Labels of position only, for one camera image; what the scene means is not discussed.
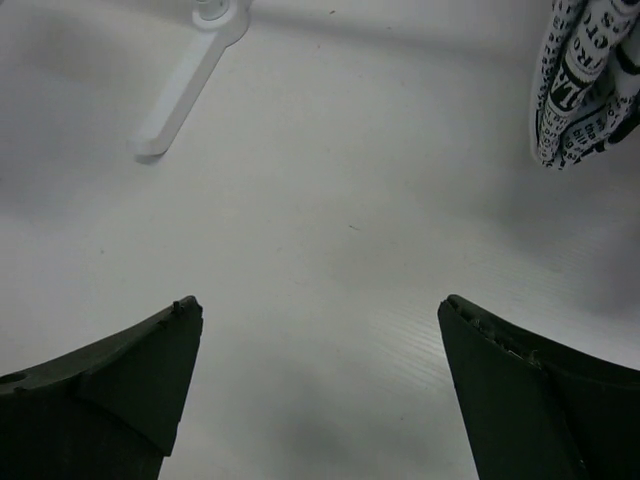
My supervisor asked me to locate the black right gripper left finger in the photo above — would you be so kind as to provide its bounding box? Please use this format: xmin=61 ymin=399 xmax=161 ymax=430
xmin=1 ymin=296 xmax=203 ymax=479

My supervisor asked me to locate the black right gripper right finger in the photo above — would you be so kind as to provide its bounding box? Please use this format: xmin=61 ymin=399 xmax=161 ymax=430
xmin=437 ymin=295 xmax=639 ymax=479

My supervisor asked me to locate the newspaper print shirt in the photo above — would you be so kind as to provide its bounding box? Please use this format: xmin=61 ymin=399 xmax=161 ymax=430
xmin=529 ymin=0 xmax=639 ymax=170

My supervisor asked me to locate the white clothes rack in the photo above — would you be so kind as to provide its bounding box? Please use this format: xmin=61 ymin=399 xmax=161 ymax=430
xmin=128 ymin=0 xmax=251 ymax=157

